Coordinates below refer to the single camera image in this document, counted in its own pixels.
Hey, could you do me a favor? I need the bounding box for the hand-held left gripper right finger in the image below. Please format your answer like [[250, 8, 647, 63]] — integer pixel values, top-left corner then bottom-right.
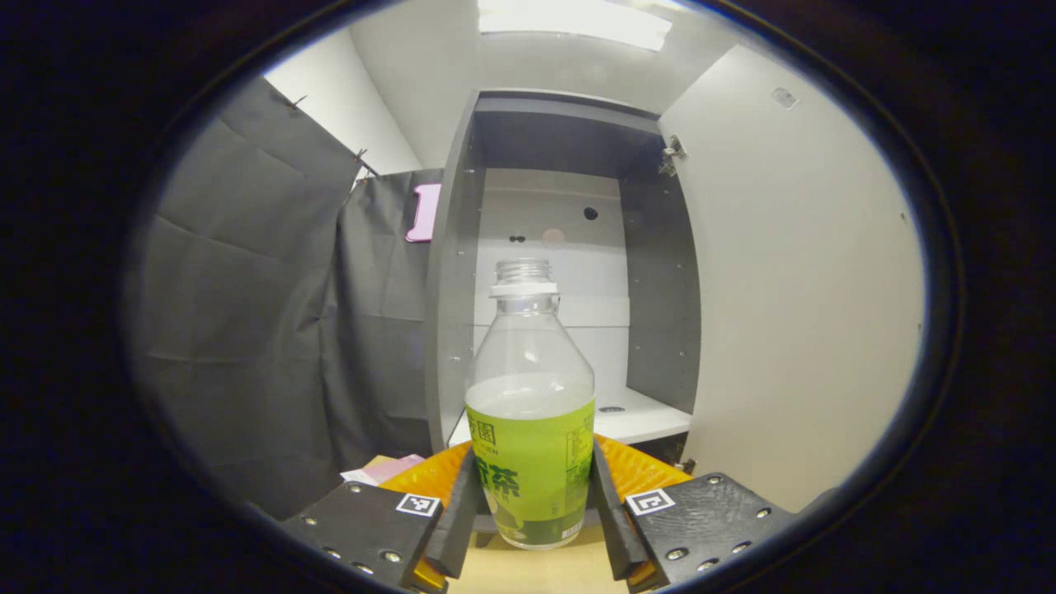
[[590, 435, 797, 593]]

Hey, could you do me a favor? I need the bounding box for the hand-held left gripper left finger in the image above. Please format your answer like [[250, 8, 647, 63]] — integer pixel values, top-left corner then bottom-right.
[[276, 441, 483, 593]]

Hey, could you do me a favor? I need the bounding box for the clear green label bottle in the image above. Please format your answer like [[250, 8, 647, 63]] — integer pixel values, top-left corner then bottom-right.
[[464, 258, 596, 551]]

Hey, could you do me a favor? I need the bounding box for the dark grey cabinet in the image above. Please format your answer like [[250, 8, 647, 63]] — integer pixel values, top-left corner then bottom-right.
[[423, 89, 702, 463]]

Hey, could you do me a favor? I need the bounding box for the light grey cabinet door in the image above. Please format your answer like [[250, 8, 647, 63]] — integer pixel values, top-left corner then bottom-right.
[[658, 44, 926, 514]]

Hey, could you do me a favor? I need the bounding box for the pink cover book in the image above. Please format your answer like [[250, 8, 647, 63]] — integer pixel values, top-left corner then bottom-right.
[[341, 452, 426, 488]]

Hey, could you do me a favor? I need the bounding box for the black backdrop cloth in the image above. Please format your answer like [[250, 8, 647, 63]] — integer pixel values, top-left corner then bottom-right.
[[124, 76, 446, 522]]

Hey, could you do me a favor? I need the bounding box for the large ceiling light panel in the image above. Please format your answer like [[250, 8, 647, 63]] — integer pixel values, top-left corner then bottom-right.
[[477, 0, 673, 52]]

